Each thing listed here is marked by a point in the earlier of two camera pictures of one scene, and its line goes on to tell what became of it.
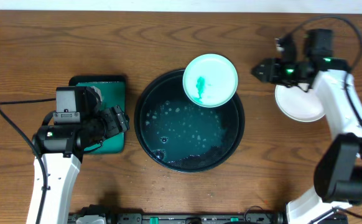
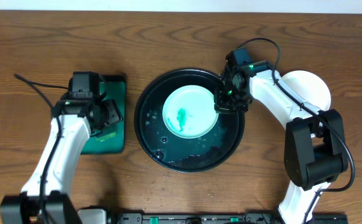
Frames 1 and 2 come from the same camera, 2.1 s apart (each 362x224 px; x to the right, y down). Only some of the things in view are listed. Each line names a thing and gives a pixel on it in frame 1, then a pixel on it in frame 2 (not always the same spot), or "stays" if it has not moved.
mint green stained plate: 210,80 -> 189,112
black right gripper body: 270,70 -> 226,104
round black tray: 181,136 stays
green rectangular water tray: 112,89 stays
